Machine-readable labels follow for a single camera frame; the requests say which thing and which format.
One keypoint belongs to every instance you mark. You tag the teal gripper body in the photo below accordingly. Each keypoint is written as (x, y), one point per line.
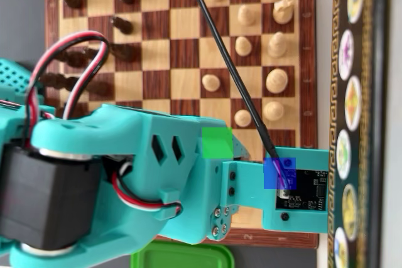
(210, 172)

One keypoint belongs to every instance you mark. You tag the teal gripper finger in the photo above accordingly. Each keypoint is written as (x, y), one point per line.
(240, 152)
(222, 221)

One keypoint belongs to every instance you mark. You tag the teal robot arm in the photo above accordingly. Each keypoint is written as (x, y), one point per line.
(78, 130)

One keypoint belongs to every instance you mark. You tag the wooden folding chess board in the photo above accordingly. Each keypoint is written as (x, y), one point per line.
(185, 61)

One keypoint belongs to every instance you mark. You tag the green plastic container lid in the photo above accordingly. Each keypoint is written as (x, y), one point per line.
(182, 257)

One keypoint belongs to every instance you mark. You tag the light wooden king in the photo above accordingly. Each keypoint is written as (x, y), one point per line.
(276, 80)

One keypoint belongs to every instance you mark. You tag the light wooden bishop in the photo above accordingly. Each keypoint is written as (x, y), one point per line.
(277, 45)

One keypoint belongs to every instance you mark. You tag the black patterned game box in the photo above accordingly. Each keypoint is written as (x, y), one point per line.
(370, 123)

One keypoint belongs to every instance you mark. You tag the dark wooden knight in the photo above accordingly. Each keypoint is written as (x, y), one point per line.
(124, 52)

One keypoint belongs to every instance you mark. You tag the light wooden knight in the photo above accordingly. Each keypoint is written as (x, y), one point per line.
(283, 9)

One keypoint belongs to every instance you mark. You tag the dark wooden king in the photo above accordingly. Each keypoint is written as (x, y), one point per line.
(53, 81)

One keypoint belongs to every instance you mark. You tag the dark wooden bishop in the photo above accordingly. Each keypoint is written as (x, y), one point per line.
(72, 59)

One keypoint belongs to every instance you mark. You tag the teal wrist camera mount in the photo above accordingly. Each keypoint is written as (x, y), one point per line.
(251, 186)

